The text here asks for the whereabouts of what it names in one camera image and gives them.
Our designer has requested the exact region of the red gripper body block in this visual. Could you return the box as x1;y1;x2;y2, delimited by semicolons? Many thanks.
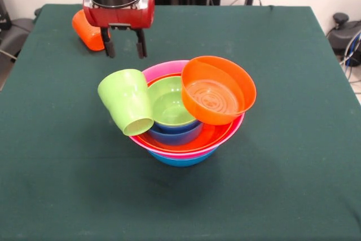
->
82;0;156;30

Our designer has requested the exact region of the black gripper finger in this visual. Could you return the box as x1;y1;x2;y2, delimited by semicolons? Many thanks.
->
134;28;148;60
100;26;117;59

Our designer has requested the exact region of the orange cup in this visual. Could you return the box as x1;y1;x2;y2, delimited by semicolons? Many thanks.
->
72;9;112;52

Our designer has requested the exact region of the green cup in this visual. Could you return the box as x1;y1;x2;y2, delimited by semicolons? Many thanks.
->
97;68;155;137

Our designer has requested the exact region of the small green bowl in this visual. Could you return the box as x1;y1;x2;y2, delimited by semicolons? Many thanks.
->
147;76;200;128

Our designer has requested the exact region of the small orange bowl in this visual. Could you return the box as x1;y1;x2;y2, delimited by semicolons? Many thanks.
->
180;55;257;126

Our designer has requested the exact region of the small light blue bowl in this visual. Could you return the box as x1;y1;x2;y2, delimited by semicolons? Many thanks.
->
148;122;204;146

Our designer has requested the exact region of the large pink bowl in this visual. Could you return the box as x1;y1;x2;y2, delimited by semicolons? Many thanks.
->
129;60;245;160

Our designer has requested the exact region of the grey wheeled base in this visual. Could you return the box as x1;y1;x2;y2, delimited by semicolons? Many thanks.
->
0;17;36;55
326;12;361;57

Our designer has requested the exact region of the black equipment box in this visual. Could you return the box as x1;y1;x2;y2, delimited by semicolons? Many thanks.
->
0;0;12;32

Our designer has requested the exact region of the large orange bowl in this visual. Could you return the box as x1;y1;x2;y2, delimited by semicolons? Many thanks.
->
137;73;235;153

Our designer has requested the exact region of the large blue bowl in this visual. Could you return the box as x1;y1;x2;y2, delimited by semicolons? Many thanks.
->
148;149;218;168

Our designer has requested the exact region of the dark green tablecloth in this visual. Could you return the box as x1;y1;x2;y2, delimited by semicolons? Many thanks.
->
0;3;361;241

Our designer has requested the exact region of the tangled cable bundle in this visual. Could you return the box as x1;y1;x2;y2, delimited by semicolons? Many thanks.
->
339;32;361;84

